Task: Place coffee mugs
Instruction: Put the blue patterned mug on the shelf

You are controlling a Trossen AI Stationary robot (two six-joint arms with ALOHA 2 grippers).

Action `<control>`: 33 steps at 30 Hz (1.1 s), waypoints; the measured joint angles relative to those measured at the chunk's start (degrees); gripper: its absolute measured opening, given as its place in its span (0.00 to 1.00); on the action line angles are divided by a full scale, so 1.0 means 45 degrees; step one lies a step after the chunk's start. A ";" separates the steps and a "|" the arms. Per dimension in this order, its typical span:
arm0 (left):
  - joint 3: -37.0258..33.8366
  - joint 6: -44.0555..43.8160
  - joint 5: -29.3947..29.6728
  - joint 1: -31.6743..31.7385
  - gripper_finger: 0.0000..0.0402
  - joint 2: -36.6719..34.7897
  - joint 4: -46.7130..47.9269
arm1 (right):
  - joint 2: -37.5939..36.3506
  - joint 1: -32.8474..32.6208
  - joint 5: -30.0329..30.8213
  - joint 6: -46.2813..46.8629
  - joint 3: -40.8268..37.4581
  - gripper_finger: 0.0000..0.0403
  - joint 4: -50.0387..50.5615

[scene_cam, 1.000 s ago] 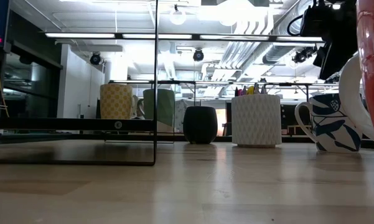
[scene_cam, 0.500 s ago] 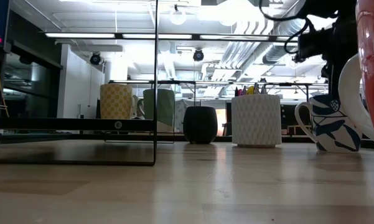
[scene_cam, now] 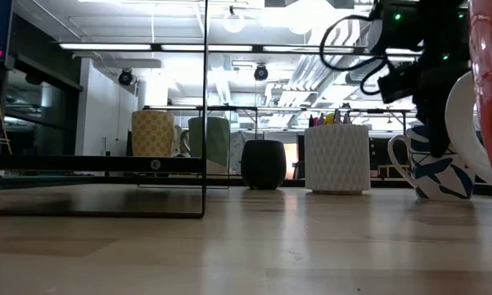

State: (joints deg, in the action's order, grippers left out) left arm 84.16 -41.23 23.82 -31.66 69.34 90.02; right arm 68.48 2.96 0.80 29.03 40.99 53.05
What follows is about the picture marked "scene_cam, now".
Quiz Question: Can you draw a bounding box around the blue white patterned mug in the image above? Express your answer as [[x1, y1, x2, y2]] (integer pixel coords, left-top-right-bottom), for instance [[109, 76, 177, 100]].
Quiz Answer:
[[387, 125, 476, 202]]

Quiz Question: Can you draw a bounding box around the black table edge rail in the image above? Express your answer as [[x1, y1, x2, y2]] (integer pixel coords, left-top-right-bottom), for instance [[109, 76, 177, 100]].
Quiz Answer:
[[0, 175, 492, 197]]

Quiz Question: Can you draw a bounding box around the yellow cable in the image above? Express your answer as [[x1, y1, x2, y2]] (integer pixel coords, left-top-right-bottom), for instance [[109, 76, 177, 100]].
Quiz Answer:
[[0, 65, 13, 156]]

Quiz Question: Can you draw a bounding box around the white textured pen holder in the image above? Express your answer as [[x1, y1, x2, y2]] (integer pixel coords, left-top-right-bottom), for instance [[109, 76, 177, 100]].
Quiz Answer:
[[304, 124, 372, 196]]

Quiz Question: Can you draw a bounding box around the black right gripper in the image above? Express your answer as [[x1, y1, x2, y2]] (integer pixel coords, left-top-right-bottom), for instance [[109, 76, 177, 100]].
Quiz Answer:
[[411, 61, 472, 159]]

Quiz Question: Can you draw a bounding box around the green mug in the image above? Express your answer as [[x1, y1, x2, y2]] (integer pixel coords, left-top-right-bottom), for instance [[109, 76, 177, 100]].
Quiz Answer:
[[179, 116, 232, 169]]

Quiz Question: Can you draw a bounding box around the yellow patterned mug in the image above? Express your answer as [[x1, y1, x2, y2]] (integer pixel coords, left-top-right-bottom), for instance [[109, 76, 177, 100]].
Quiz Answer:
[[130, 110, 183, 158]]

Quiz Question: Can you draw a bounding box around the white globe ceiling lamp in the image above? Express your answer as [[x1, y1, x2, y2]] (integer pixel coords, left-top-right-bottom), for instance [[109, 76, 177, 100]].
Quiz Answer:
[[223, 6, 246, 34]]

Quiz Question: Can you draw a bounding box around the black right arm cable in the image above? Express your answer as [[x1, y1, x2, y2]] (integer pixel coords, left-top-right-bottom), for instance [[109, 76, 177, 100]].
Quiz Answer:
[[318, 14, 390, 96]]

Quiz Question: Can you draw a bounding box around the black mug red inside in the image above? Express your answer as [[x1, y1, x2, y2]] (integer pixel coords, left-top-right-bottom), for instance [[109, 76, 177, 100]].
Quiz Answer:
[[240, 138, 287, 191]]

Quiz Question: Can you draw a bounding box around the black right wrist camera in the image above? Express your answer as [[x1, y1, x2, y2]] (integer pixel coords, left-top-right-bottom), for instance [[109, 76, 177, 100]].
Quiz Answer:
[[377, 61, 419, 104]]

